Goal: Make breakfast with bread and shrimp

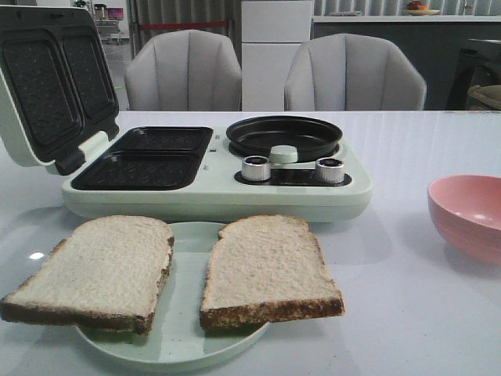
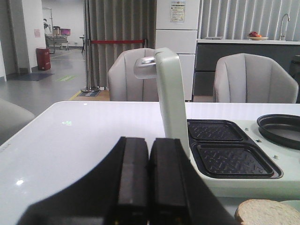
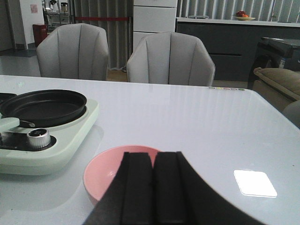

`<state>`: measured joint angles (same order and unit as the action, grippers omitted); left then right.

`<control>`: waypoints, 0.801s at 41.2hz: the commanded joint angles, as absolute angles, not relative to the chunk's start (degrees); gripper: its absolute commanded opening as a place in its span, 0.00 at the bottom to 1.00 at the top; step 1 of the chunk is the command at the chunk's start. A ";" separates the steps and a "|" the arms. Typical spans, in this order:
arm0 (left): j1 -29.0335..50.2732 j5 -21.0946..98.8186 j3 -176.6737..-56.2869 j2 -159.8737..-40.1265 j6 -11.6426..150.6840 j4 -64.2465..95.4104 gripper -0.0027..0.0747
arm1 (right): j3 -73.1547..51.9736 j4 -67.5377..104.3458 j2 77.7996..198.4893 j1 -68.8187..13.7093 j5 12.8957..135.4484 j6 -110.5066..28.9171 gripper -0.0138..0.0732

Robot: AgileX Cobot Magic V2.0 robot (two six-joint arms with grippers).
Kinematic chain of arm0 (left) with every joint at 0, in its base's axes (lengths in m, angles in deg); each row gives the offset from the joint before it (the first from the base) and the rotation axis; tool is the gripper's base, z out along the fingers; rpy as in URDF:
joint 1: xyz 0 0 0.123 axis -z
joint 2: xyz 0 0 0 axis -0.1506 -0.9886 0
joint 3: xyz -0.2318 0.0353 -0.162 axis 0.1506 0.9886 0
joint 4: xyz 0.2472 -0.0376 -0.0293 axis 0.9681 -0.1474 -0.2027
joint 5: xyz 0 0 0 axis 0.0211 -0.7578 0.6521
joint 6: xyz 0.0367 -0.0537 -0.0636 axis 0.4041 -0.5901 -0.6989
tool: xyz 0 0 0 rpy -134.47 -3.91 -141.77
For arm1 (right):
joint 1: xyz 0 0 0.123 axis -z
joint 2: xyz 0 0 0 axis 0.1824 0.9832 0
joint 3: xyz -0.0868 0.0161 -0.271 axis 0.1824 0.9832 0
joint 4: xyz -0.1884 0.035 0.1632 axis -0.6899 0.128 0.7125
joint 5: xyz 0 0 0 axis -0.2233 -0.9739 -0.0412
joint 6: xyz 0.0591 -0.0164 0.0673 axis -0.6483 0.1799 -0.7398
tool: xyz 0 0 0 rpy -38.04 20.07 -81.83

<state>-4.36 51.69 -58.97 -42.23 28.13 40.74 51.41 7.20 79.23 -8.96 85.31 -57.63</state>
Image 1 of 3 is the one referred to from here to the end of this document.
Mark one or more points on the white bread slice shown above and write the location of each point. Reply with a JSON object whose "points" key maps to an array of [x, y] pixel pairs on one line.
{"points": [[107, 275], [264, 269]]}

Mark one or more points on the pink plastic bowl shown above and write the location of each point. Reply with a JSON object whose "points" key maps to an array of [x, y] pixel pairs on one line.
{"points": [[465, 210]]}

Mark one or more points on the mint green sandwich maker lid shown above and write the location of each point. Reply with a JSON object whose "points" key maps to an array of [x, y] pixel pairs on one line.
{"points": [[56, 88]]}

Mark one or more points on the mint green breakfast maker base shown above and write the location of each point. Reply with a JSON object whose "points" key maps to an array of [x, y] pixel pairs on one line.
{"points": [[191, 174]]}

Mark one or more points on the left silver control knob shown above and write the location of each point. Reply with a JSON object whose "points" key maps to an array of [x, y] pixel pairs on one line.
{"points": [[256, 169]]}

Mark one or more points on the silver control knob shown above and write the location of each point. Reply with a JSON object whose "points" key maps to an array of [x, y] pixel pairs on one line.
{"points": [[329, 170], [256, 169]]}

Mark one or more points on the black round frying pan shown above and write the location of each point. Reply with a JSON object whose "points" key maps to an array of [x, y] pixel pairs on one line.
{"points": [[312, 138]]}

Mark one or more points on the right silver control knob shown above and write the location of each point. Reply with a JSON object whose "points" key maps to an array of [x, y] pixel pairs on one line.
{"points": [[329, 170]]}

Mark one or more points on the left grey upholstered chair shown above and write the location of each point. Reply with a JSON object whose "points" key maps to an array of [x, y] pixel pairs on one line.
{"points": [[186, 70]]}

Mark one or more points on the grey upholstered chair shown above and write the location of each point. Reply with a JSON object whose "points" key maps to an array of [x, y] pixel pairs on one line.
{"points": [[186, 70], [352, 72]]}

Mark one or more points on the right grey upholstered chair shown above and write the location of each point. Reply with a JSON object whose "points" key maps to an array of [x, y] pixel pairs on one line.
{"points": [[352, 72]]}

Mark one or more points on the white refrigerator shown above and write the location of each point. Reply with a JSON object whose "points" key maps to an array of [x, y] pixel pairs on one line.
{"points": [[271, 33]]}

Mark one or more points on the red belt barrier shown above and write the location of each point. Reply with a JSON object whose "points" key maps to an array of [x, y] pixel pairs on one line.
{"points": [[183, 26]]}

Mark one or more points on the mint green round plate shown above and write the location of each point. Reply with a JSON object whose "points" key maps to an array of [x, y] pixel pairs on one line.
{"points": [[177, 342]]}

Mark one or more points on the grey kitchen counter cabinet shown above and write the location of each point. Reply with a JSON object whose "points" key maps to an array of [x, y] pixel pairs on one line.
{"points": [[452, 53]]}

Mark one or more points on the fruit plate on counter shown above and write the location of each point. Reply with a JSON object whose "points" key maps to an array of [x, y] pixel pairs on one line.
{"points": [[418, 8]]}

